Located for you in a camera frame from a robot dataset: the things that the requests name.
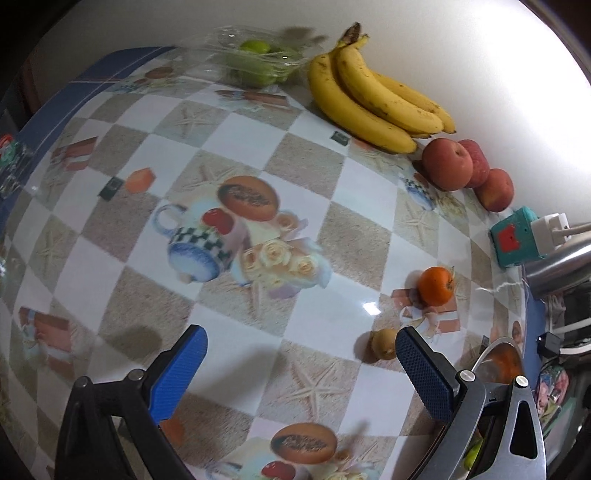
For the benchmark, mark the colourful printed bag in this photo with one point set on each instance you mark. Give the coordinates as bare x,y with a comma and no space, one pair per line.
551,387

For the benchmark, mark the teal box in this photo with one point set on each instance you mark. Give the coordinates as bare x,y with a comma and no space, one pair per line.
512,240

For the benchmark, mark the printed checkered tablecloth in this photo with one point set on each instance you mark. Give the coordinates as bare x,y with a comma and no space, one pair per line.
138,240

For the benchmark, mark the stainless steel bowl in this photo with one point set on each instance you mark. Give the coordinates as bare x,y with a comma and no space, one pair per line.
485,353

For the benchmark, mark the red apple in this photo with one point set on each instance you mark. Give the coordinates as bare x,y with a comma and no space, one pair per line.
481,166
496,190
447,164

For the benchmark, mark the black power adapter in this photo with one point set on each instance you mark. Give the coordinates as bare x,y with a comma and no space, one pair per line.
548,344

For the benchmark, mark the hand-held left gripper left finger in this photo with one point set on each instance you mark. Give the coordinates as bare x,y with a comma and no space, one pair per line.
182,364

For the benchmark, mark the brown longan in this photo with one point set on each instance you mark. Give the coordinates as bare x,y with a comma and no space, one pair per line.
384,345

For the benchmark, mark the stainless steel kettle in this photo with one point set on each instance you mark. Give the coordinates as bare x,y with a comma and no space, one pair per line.
558,272

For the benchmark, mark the clear plastic container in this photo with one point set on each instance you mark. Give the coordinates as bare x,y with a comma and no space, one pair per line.
207,50

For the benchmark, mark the orange tangerine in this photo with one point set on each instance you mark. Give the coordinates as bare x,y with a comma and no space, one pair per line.
436,286
505,362

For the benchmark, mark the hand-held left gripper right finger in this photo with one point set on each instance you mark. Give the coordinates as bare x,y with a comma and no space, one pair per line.
422,374

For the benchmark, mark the yellow banana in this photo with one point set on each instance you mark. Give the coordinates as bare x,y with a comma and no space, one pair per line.
388,99
351,110
429,104

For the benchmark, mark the green jujube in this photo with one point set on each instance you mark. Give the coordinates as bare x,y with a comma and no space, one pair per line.
254,46
473,454

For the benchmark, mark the white plug adapter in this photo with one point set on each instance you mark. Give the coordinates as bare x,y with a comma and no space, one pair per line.
549,230

